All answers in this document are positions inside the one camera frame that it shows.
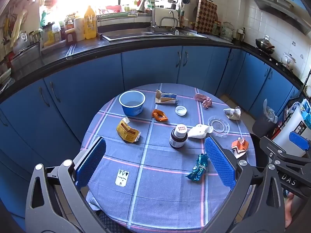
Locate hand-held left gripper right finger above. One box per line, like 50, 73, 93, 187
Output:
204, 136, 286, 233

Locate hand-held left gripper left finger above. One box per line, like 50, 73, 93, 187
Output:
25, 136, 114, 233

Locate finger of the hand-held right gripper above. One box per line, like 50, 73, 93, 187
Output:
289, 130, 311, 151
259, 136, 311, 170

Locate teal foil wrapper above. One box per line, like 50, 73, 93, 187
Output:
185, 153, 209, 182

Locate orange white carton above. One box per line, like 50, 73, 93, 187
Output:
231, 137, 250, 157

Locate clear plastic lid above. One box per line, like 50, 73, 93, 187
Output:
208, 115, 230, 137

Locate white tissue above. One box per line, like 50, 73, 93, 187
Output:
187, 124, 214, 139

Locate yellow packet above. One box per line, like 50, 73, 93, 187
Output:
116, 117, 142, 143

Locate brown medicine bottle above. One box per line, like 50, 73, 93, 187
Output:
169, 124, 188, 149

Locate white paper wrapper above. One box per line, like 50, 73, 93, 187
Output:
223, 106, 242, 121

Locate pink wrapper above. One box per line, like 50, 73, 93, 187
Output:
194, 93, 212, 108

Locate blue paper cup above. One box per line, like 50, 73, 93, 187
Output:
119, 90, 146, 117

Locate orange wrapper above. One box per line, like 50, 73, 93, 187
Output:
152, 109, 169, 122

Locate beige blue carton piece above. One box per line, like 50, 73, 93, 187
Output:
155, 89, 178, 105

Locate person's right hand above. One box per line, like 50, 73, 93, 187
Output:
284, 191, 293, 227

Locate white plastic storage tower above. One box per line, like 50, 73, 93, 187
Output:
272, 107, 311, 158

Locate grey waste bin with bag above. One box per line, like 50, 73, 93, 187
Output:
252, 99, 279, 139

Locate blue wipes packet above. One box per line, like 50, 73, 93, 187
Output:
301, 99, 311, 129

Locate white paper tag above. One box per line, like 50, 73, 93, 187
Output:
115, 169, 130, 187

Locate white ceramic pot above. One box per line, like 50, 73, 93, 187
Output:
282, 53, 297, 70

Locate black gas hob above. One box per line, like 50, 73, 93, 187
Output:
258, 49, 295, 71

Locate black wok with lid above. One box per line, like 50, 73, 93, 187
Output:
255, 35, 275, 54

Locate blue kitchen base cabinets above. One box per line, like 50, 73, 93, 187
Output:
0, 45, 302, 224

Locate green electric kettle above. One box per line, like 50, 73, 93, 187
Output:
220, 22, 236, 39

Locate red sauce bottle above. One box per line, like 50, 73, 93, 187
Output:
65, 28, 76, 44

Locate clear plastic container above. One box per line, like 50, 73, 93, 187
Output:
40, 23, 66, 49

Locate steel sink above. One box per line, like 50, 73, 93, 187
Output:
102, 28, 207, 42

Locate steel range hood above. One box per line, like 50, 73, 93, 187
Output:
251, 0, 309, 34

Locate black kitchen countertop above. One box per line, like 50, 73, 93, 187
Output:
0, 31, 304, 102

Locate yellow plastic bottle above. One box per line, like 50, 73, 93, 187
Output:
84, 5, 98, 40

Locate checkered cutting board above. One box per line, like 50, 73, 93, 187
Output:
196, 0, 218, 34

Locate small steel faucet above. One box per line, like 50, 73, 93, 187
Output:
169, 11, 178, 28

